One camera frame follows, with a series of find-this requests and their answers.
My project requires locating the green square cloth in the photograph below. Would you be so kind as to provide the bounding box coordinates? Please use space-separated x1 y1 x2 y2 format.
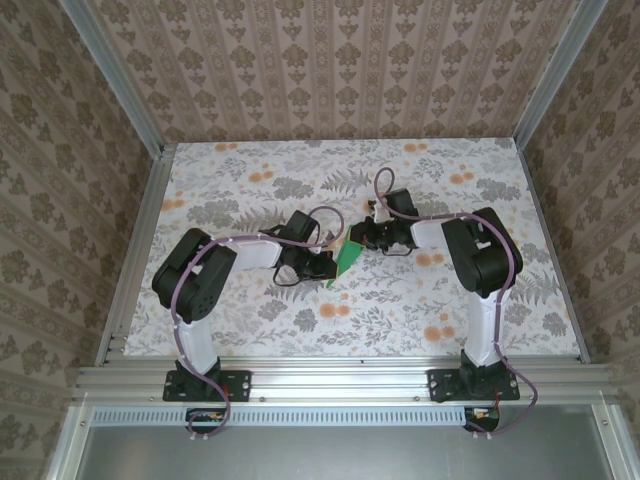
327 224 366 290

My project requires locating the floral patterned table cover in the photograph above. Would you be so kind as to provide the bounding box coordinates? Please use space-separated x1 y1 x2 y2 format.
121 139 585 359

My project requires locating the black connector box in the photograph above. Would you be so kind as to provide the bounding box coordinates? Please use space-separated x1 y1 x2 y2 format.
462 405 501 432
185 407 230 434

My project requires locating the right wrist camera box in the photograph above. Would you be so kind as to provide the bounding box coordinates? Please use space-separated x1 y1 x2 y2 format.
367 199 392 225

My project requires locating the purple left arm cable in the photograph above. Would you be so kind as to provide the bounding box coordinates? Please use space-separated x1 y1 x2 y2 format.
169 205 346 442

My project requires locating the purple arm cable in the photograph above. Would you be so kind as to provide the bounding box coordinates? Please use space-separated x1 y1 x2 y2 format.
169 205 346 442
373 167 541 442

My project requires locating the aluminium frame cross rail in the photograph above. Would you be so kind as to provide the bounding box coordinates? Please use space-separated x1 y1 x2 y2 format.
74 363 619 404

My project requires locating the aluminium frame side rail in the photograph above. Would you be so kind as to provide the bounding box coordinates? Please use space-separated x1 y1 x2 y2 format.
514 139 591 364
93 143 177 366

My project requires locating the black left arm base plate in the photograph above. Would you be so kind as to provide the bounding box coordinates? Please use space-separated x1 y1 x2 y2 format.
163 368 252 403

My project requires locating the grey slotted cable duct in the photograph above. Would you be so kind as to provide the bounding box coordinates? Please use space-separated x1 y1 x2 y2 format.
92 405 501 427

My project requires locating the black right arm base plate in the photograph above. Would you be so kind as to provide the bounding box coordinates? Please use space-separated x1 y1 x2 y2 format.
427 368 521 404

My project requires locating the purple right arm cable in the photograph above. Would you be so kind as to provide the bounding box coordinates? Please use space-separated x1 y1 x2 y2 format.
373 167 541 442

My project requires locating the aluminium frame post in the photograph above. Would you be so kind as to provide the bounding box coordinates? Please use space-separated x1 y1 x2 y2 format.
510 0 610 149
58 0 166 157

